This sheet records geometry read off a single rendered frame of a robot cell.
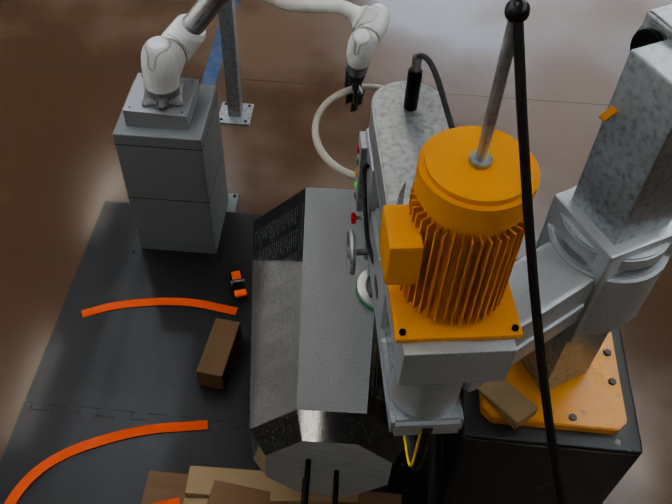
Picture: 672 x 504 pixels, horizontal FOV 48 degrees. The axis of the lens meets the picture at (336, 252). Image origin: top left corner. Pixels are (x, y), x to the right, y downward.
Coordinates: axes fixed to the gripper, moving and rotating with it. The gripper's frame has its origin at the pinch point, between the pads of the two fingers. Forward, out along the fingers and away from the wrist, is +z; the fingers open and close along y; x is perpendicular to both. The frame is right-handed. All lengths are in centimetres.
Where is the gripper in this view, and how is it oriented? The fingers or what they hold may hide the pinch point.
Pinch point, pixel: (351, 101)
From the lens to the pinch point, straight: 331.5
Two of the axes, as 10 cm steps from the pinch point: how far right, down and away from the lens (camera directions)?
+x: 8.9, -3.6, 2.6
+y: 4.4, 8.2, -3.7
